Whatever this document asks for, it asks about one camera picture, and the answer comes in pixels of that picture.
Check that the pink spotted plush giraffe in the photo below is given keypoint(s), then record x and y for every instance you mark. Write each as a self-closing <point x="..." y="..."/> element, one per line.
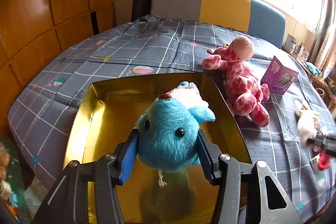
<point x="244" y="91"/>

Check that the grey checked bed quilt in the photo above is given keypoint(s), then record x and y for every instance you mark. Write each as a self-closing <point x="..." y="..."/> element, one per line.
<point x="55" y="83"/>

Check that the plastic box of pastries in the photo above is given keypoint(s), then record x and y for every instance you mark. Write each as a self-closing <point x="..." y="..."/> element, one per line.
<point x="4" y="161"/>

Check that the white tin can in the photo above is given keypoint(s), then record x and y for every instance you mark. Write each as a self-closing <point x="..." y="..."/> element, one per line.
<point x="291" y="44"/>

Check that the wooden bedside table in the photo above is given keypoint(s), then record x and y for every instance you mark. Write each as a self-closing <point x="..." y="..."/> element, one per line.
<point x="317" y="81"/>

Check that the small green white box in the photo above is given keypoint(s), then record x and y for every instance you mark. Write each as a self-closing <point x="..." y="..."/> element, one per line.
<point x="5" y="190"/>

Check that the right beige curtain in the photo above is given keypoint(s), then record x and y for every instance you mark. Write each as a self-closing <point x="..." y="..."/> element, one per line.
<point x="322" y="54"/>

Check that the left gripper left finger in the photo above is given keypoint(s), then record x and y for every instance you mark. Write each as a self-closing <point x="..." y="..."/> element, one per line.
<point x="110" y="171"/>

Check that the gold tin can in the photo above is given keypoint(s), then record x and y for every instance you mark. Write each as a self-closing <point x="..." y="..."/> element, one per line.
<point x="298" y="47"/>

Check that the gold lined tray box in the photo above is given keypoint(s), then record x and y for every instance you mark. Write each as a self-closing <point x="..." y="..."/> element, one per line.
<point x="106" y="116"/>

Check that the grey yellow blue headboard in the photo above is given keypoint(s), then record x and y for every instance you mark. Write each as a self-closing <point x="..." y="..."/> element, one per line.
<point x="254" y="17"/>

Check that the glass side table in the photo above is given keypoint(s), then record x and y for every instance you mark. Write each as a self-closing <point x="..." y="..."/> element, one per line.
<point x="15" y="179"/>

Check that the blue plush bear toy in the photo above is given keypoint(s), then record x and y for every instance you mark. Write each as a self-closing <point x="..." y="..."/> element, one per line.
<point x="168" y="129"/>

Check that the wooden wardrobe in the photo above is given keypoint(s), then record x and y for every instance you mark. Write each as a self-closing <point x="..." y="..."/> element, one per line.
<point x="34" y="32"/>

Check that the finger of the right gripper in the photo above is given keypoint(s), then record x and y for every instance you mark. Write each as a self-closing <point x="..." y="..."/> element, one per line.
<point x="326" y="143"/>

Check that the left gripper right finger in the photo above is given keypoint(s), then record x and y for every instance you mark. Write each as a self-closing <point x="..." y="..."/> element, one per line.
<point x="222" y="170"/>

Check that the purple cardboard box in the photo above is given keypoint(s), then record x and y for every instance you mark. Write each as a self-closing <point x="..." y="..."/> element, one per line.
<point x="280" y="74"/>

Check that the teal plush on table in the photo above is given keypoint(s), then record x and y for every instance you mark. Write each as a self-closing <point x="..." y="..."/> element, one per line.
<point x="313" y="69"/>

